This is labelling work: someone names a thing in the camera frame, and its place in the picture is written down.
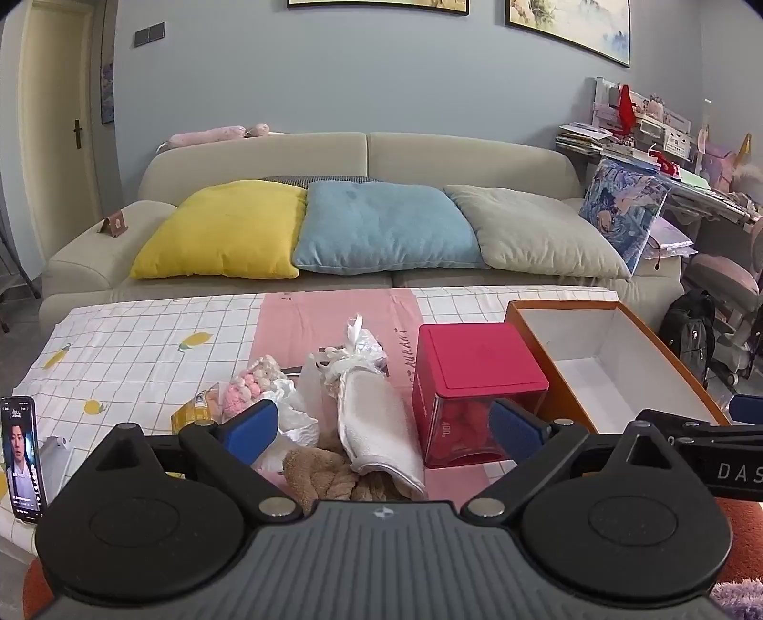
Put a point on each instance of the orange red cloth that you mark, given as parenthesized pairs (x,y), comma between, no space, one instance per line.
(742,536)

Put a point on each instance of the beige sofa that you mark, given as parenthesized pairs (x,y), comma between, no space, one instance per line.
(417,155)

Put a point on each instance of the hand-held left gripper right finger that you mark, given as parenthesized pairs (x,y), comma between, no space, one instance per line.
(518,429)

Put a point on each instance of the red hanging ornament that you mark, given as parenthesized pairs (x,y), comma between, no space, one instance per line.
(626,110)

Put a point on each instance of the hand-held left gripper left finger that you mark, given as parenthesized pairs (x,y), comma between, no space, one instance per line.
(253,426)

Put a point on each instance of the black smartphone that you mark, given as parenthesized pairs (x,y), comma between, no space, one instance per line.
(24,459)

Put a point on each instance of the orange cardboard box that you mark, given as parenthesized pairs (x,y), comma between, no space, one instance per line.
(602,369)

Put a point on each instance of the grey wall switch panel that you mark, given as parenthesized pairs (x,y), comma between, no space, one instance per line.
(149,34)

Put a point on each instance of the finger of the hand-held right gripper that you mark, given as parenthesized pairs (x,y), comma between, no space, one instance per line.
(748,408)
(667,426)

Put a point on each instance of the beige pillow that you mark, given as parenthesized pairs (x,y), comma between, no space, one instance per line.
(536,232)

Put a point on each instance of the cluttered white desk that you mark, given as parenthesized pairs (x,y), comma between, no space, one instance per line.
(703,194)

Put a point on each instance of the purple fluffy cloth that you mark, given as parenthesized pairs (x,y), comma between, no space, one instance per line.
(742,599)

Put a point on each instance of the narrow wall poster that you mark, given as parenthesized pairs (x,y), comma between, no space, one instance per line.
(108,77)

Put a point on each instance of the anime print pillow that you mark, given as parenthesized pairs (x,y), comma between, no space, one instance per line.
(620,202)

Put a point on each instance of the white towel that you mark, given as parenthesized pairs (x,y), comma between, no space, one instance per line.
(375,417)

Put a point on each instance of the long pink plush toy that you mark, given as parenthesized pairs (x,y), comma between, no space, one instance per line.
(202,136)

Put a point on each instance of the stack of papers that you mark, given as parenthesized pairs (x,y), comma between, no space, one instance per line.
(584,140)

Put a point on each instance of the pink desk chair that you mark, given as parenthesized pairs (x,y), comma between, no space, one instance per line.
(721,274)

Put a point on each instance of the white phone stand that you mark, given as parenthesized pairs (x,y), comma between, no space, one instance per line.
(56,471)

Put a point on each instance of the brown plush cloth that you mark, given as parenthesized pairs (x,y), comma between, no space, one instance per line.
(316,471)

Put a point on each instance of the pink printed sheet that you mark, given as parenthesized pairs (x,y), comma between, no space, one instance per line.
(316,322)

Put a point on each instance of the white plastic bag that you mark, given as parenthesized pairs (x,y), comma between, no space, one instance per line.
(301,426)

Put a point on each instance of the yellow snack packet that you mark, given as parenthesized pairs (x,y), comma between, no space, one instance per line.
(191,411)

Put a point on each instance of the small pink phone holder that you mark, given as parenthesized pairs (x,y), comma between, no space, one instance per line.
(116,225)

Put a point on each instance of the cream door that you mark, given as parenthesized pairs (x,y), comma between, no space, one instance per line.
(53,119)

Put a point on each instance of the black backpack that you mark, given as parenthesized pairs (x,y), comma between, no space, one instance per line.
(688,334)

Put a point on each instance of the yellow pillow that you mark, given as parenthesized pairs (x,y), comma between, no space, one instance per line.
(220,232)

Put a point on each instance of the framed painting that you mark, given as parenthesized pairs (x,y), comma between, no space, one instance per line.
(572,24)
(375,5)

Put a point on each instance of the blue pillow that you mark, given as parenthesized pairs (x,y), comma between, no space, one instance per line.
(387,226)

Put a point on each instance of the purple unicorn bag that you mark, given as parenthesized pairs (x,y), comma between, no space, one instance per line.
(724,164)

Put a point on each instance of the red square box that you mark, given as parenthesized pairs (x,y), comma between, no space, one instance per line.
(477,357)

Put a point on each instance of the clear plastic bag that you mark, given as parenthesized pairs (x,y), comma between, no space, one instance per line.
(357,352)

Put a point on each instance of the black metal stand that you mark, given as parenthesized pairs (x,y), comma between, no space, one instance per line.
(15,256)

